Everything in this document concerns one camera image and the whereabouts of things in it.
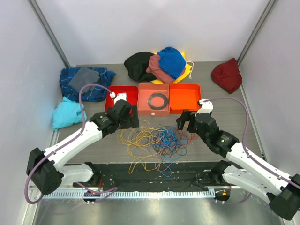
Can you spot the dark red cloth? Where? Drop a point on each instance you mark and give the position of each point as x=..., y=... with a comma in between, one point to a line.
x=227, y=76

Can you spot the pink cloth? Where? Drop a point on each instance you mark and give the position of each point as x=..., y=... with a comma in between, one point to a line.
x=160, y=75

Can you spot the grey cloth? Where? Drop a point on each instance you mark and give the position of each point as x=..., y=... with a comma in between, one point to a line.
x=83, y=77

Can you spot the salmon pink drawer box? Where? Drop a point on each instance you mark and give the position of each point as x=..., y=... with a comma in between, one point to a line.
x=153, y=100

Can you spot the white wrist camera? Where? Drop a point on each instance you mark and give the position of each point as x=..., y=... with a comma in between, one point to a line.
x=119, y=96
x=205, y=105

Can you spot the blue striped cloth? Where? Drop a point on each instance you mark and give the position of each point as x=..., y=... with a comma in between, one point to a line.
x=96, y=94

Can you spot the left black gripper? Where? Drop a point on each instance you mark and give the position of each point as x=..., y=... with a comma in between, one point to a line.
x=134, y=122

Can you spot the white slotted cable duct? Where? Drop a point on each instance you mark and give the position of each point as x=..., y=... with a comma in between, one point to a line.
x=80, y=193

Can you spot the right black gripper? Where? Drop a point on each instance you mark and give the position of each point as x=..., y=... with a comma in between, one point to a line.
x=186, y=116

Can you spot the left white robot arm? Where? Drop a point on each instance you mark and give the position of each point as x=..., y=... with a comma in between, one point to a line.
x=48, y=170

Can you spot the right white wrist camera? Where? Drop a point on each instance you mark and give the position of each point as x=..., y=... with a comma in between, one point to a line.
x=205, y=105

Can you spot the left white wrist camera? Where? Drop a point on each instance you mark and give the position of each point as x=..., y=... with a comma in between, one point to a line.
x=119, y=96

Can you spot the yellow cloth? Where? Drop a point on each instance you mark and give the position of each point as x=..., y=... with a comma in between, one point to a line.
x=186, y=71

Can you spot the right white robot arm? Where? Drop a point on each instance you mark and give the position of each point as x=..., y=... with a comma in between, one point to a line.
x=243, y=168

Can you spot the orange plastic box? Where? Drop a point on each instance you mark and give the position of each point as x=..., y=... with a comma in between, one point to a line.
x=184, y=97

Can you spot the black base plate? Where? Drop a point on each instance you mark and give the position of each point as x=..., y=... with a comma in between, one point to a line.
x=176, y=177

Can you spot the red plastic box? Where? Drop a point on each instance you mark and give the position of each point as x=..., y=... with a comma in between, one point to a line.
x=132, y=94

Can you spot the black cloth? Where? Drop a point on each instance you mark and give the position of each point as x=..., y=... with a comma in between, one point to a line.
x=137, y=65

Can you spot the cyan cloth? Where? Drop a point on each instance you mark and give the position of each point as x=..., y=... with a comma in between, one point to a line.
x=66, y=114

